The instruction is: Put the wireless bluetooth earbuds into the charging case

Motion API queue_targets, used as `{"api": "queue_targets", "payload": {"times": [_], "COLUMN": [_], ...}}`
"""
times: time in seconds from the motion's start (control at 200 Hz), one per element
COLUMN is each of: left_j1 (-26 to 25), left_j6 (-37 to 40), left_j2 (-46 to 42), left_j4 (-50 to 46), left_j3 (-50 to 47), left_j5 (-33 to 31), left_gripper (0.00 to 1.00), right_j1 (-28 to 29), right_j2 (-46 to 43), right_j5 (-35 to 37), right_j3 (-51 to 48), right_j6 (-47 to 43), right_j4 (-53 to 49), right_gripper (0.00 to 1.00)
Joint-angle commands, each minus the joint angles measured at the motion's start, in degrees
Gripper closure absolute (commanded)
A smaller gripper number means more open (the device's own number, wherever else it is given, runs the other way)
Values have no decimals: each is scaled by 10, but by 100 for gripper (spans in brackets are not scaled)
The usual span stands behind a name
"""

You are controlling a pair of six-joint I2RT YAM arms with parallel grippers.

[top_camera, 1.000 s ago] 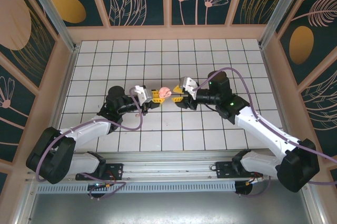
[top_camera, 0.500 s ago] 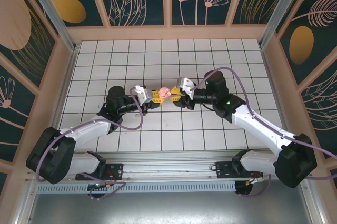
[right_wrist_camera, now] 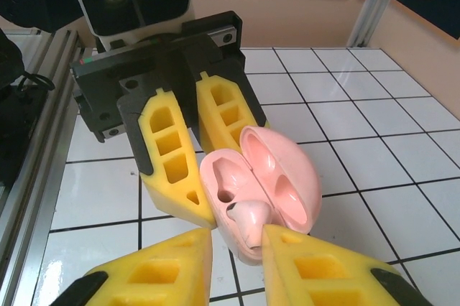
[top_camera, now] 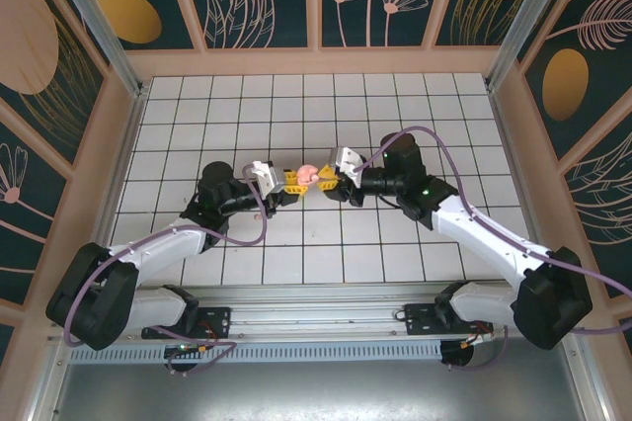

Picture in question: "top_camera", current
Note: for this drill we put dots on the pink oval earbud case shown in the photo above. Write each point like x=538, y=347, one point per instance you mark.
x=307, y=175

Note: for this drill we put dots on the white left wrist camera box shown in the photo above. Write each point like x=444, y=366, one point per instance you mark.
x=269, y=176

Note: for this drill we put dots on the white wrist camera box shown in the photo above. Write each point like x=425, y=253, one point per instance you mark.
x=269, y=176
x=345, y=159

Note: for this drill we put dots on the grey metal sheet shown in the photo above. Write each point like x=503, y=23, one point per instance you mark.
x=316, y=396

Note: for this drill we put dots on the small circuit board green LED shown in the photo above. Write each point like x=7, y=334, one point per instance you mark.
x=187, y=349

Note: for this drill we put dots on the aluminium corner post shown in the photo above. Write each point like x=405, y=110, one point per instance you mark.
x=522, y=21
x=100, y=21

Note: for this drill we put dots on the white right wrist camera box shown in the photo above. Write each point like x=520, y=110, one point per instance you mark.
x=345, y=159

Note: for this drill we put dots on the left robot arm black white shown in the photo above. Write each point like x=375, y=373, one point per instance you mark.
x=158, y=253

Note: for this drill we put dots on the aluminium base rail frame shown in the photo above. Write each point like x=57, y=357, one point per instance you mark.
x=316, y=314

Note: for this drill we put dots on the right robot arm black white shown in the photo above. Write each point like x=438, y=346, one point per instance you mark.
x=489, y=238

